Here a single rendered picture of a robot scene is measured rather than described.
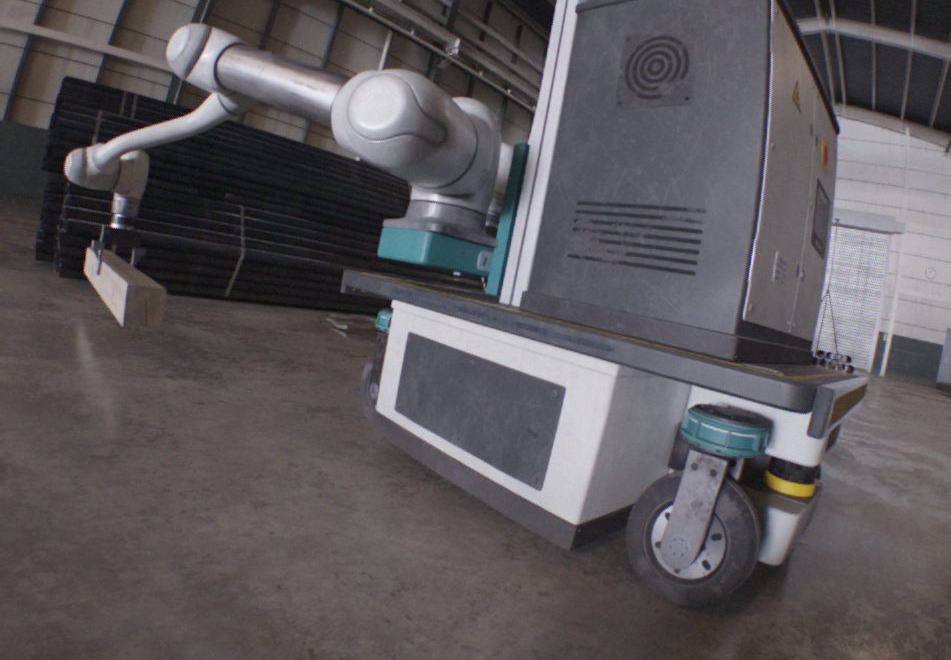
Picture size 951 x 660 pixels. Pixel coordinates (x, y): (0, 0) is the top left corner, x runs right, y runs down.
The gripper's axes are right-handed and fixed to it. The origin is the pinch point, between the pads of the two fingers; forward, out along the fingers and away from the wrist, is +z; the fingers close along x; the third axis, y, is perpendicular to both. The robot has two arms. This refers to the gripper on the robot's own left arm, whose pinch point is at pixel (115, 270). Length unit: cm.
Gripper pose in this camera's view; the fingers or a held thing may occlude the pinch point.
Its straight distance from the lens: 174.7
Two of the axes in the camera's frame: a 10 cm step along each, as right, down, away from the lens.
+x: 6.4, 0.9, 7.6
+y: 7.4, 1.8, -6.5
